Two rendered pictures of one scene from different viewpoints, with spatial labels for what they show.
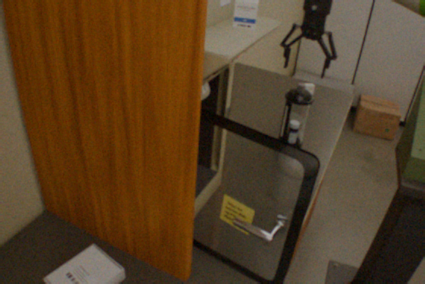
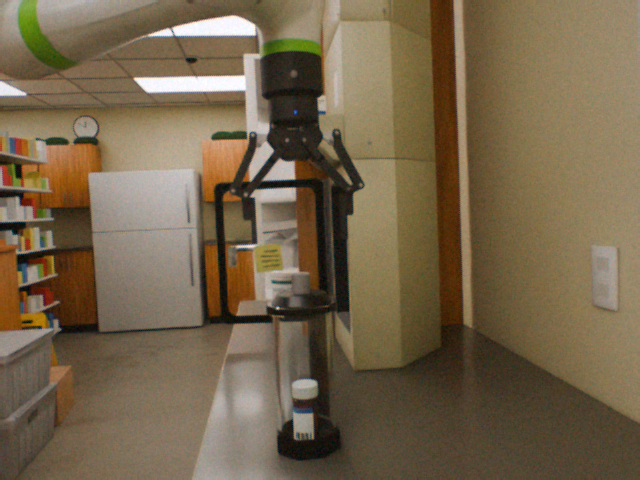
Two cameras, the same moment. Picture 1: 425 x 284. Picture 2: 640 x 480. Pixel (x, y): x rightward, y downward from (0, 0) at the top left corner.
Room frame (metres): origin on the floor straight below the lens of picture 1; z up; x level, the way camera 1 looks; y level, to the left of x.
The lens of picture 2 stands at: (1.95, -0.62, 1.31)
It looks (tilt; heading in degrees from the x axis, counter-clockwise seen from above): 3 degrees down; 151
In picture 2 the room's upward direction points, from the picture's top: 2 degrees counter-clockwise
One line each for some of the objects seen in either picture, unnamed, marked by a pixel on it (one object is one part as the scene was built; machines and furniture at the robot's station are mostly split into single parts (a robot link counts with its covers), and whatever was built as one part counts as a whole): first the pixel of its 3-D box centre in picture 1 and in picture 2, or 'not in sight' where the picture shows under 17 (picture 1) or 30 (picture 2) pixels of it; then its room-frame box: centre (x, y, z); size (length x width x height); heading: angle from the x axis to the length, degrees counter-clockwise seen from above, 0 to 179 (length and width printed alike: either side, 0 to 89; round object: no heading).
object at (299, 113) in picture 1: (294, 120); (304, 370); (1.24, -0.27, 1.06); 0.11 x 0.11 x 0.21
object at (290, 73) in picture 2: (317, 4); (291, 81); (1.23, -0.27, 1.50); 0.12 x 0.09 x 0.06; 158
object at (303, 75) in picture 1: (319, 98); not in sight; (3.35, -0.93, 0.17); 0.60 x 0.42 x 0.33; 65
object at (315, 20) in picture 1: (313, 26); (294, 129); (1.24, -0.27, 1.43); 0.08 x 0.07 x 0.09; 68
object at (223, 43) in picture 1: (233, 52); (311, 146); (0.80, -0.01, 1.46); 0.32 x 0.11 x 0.10; 157
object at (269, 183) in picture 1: (234, 206); (271, 252); (0.60, -0.04, 1.19); 0.30 x 0.01 x 0.40; 59
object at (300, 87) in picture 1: (300, 92); (301, 294); (1.24, -0.27, 1.18); 0.09 x 0.09 x 0.07
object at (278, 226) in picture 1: (257, 225); not in sight; (0.53, -0.09, 1.20); 0.10 x 0.05 x 0.03; 59
